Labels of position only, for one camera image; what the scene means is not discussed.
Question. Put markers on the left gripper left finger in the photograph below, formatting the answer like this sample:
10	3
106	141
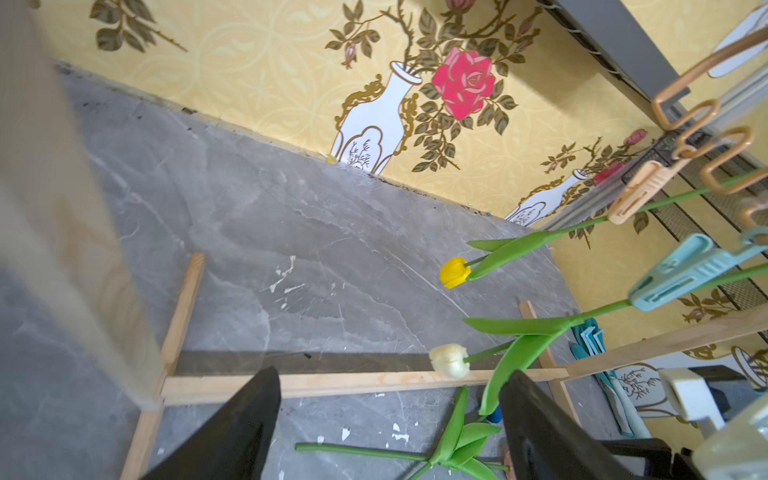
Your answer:
234	443

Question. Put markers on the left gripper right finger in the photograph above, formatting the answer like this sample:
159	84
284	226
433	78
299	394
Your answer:
545	443

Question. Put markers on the blue artificial tulip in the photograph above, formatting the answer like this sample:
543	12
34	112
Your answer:
458	448

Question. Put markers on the white artificial tulip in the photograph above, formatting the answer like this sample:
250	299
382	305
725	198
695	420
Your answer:
532	337

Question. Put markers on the yellow artificial tulip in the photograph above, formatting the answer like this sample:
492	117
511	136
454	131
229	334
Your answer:
457	271

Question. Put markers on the curved wooden clip hanger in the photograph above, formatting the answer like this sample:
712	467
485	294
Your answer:
703	114

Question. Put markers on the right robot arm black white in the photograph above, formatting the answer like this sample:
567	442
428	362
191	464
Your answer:
660	462

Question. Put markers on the teal clothes peg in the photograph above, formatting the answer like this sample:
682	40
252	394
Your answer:
695	262

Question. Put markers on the beige clothes peg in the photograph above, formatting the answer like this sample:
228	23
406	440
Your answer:
645	184

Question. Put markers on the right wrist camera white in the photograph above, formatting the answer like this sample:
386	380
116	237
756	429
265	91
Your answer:
731	416

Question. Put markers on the black wire mesh basket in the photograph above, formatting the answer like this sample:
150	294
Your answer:
742	294

